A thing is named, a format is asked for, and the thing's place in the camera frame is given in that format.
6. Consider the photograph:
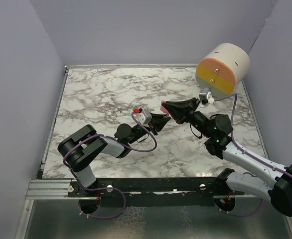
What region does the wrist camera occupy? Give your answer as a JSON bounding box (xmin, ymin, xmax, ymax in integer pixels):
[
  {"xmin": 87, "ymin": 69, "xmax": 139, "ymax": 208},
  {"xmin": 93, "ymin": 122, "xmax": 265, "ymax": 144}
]
[
  {"xmin": 134, "ymin": 109, "xmax": 152, "ymax": 125},
  {"xmin": 199, "ymin": 88, "xmax": 215, "ymax": 105}
]

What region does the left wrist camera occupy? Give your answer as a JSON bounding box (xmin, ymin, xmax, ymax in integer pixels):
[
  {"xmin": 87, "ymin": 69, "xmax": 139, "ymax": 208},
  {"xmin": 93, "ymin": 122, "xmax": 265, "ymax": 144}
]
[{"xmin": 134, "ymin": 109, "xmax": 152, "ymax": 125}]

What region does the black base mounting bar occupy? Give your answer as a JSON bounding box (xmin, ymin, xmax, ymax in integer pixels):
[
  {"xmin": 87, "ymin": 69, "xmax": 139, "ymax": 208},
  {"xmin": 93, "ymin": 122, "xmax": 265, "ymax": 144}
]
[{"xmin": 68, "ymin": 176, "xmax": 243, "ymax": 207}]

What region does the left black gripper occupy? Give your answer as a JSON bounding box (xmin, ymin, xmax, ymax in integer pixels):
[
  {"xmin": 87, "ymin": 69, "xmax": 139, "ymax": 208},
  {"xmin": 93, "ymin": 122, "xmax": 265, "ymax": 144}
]
[{"xmin": 128, "ymin": 113, "xmax": 170, "ymax": 145}]

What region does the cylindrical pastel drawer box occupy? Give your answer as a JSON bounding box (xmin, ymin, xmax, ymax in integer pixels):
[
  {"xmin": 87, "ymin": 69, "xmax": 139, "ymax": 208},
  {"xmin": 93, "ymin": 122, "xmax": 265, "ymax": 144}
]
[{"xmin": 195, "ymin": 43, "xmax": 250, "ymax": 98}]

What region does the pink keyring strap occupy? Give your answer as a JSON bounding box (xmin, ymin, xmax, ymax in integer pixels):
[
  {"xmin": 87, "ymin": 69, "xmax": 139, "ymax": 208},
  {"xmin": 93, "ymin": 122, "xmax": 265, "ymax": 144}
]
[{"xmin": 160, "ymin": 100, "xmax": 170, "ymax": 114}]

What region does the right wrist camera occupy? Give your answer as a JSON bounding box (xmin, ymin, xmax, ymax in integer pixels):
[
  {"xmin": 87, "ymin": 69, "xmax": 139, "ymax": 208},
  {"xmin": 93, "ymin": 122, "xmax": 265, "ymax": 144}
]
[{"xmin": 199, "ymin": 88, "xmax": 215, "ymax": 105}]

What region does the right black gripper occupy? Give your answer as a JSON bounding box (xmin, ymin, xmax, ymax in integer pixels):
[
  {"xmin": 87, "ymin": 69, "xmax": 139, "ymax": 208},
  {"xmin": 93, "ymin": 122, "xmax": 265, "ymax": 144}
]
[{"xmin": 162, "ymin": 98, "xmax": 213, "ymax": 138}]

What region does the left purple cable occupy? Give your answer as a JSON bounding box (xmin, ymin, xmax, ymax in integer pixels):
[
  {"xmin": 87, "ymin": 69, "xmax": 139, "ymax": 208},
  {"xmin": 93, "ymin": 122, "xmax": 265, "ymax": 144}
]
[{"xmin": 62, "ymin": 112, "xmax": 158, "ymax": 220}]

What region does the aluminium table frame rail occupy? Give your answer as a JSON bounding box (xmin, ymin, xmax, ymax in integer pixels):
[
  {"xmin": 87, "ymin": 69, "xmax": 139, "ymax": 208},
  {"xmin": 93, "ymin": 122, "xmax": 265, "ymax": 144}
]
[{"xmin": 13, "ymin": 65, "xmax": 69, "ymax": 239}]

